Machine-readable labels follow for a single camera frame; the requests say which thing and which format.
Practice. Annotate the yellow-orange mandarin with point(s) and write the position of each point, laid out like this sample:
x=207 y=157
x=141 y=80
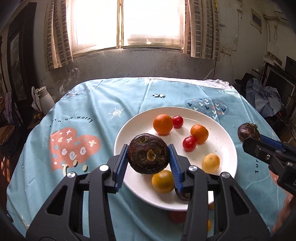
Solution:
x=163 y=182

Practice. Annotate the orange mandarin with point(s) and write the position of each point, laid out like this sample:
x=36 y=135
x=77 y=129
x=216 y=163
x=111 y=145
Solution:
x=199 y=133
x=163 y=124

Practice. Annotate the red cherry tomato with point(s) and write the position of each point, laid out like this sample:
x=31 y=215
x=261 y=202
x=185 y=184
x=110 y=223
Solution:
x=177 y=216
x=189 y=143
x=177 y=121

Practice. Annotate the white wall vent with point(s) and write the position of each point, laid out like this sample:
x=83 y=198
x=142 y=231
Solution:
x=256 y=19

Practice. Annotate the light blue printed tablecloth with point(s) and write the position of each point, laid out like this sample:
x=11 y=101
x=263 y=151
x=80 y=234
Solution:
x=92 y=104

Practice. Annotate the brown seat cushion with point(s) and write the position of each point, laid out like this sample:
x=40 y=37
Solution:
x=7 y=134

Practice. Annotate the grey striped curtain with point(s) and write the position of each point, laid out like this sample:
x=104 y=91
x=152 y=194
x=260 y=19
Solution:
x=203 y=30
x=57 y=34

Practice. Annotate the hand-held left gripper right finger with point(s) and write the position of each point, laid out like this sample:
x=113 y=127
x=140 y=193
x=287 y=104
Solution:
x=177 y=169

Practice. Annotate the dark water chestnut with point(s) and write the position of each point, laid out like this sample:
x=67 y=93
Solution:
x=148 y=153
x=248 y=131
x=182 y=197

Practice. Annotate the dark monitor screen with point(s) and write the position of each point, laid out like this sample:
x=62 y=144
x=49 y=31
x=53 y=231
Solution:
x=282 y=85

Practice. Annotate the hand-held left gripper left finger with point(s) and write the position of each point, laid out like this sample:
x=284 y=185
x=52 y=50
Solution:
x=120 y=166

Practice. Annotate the white thermos jug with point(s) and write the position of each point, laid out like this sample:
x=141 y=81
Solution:
x=44 y=99

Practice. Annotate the person's right hand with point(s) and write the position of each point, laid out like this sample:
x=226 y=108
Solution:
x=285 y=215

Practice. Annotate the white oval plate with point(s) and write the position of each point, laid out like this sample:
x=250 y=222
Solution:
x=215 y=139

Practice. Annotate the small yellow cherry tomato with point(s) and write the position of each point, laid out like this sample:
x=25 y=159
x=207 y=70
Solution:
x=209 y=225
x=211 y=206

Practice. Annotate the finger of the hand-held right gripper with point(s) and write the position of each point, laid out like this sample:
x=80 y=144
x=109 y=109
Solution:
x=254 y=148
x=271 y=142

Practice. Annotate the bright window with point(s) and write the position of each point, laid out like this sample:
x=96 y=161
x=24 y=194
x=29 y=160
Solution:
x=97 y=23

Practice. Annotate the wall power outlet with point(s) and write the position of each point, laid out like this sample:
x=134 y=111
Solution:
x=226 y=50

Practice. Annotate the pile of blue clothes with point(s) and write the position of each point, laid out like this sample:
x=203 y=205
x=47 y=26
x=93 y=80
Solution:
x=266 y=97

